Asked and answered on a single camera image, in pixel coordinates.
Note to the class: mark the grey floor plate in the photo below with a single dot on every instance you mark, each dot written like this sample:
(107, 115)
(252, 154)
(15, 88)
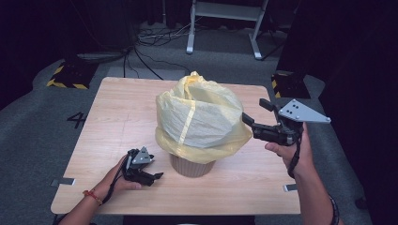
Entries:
(140, 73)

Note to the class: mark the person's right hand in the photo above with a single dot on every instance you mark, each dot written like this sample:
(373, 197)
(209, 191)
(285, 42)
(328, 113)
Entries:
(305, 156)

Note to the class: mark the person's left hand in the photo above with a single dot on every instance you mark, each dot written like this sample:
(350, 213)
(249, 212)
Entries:
(125, 186)

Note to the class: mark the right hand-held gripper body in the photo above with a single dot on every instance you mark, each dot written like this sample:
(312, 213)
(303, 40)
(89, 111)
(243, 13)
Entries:
(297, 112)

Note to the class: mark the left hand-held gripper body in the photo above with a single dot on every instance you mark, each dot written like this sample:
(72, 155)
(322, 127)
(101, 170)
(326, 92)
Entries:
(140, 157)

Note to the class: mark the black yellow striped floor plate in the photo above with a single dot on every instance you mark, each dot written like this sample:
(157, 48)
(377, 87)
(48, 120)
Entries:
(291, 86)
(73, 75)

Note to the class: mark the black wristband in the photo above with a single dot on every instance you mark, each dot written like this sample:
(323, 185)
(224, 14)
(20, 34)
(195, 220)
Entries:
(334, 211)

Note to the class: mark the grey slatted waste bin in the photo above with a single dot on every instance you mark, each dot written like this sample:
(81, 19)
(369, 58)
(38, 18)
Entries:
(191, 168)

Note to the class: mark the yellow plastic bag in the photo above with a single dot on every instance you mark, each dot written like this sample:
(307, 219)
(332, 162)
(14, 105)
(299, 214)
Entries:
(203, 122)

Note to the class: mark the grey metal stand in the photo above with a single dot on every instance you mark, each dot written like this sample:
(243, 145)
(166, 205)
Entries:
(226, 11)

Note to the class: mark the dark curtain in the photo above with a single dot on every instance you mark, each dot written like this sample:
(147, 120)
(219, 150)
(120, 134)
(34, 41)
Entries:
(359, 62)
(47, 28)

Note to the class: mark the black caster wheel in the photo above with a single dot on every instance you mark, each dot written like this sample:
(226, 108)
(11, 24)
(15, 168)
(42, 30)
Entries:
(361, 203)

